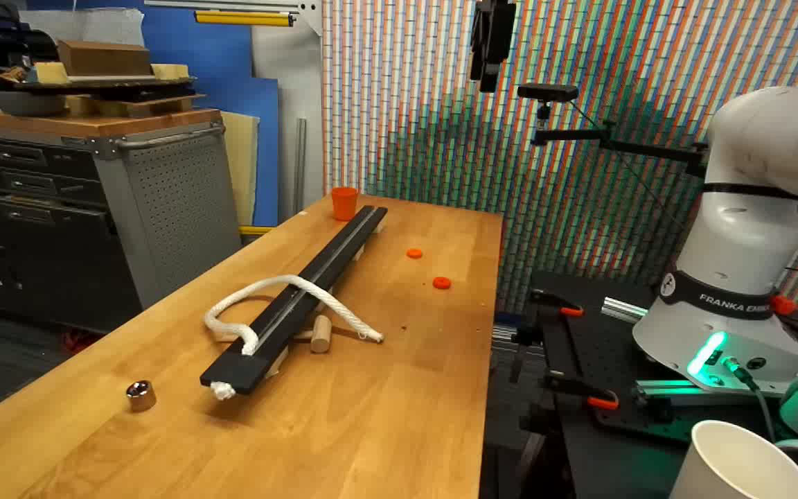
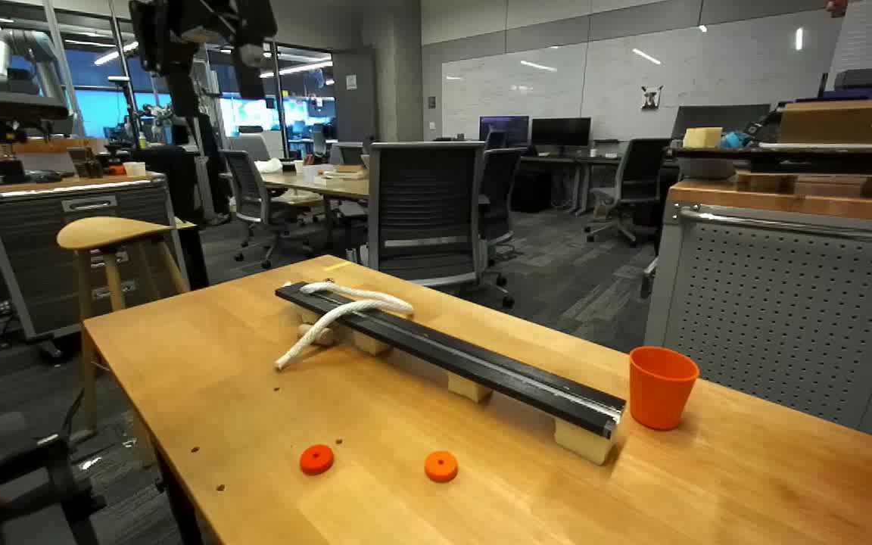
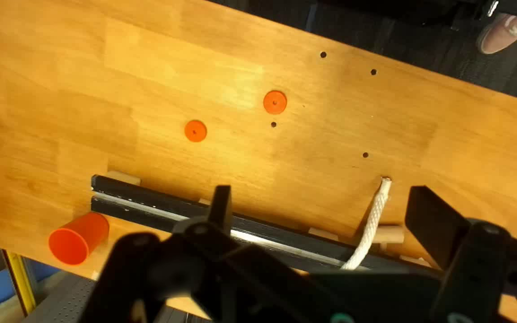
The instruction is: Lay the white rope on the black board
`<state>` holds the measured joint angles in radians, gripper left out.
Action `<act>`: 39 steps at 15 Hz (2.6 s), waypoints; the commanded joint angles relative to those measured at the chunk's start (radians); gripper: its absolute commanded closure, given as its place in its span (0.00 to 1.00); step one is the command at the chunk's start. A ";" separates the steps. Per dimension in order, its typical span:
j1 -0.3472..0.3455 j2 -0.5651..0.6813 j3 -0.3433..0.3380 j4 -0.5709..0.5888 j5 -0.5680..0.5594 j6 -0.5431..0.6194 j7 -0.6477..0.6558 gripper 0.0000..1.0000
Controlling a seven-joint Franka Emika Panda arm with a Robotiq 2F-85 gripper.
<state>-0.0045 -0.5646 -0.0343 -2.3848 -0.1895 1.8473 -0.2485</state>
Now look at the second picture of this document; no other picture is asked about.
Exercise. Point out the long black board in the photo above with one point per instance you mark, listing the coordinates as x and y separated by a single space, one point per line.
476 365

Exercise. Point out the grey mesh office chair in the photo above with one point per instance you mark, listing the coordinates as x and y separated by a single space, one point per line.
426 201

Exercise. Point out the small pale wooden block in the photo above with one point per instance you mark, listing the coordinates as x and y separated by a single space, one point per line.
467 390
370 342

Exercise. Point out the wooden office table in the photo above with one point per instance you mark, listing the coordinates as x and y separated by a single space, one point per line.
324 184

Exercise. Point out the computer monitor blue screen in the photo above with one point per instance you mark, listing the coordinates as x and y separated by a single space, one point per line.
503 128

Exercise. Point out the black computer monitor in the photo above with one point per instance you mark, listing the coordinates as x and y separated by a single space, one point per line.
561 132

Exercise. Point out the orange round disc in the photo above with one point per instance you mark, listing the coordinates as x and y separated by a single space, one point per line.
316 457
441 467

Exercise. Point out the black office chair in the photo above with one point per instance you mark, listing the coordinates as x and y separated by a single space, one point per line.
641 177

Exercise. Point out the orange plastic cup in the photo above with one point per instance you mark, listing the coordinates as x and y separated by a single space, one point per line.
660 390

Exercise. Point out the small poster on whiteboard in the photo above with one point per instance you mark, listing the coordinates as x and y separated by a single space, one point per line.
653 99

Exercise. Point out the pale foam block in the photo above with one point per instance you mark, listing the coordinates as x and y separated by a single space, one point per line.
703 137

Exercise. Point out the wide dark grey monitor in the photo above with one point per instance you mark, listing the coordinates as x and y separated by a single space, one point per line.
718 121

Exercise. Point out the wooden stool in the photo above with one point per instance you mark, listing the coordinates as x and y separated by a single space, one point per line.
118 232

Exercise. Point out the grey perforated metal cabinet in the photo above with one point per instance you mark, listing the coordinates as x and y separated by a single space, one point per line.
787 314

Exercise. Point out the wooden tray on cabinet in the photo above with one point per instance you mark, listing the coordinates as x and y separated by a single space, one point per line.
810 201

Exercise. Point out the grey drawer cabinet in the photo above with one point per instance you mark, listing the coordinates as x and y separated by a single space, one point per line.
44 251

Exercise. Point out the wooden box on cabinet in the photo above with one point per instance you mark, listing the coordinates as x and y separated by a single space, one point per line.
840 121

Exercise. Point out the black wheeled stand base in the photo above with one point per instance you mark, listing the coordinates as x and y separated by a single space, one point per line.
53 472

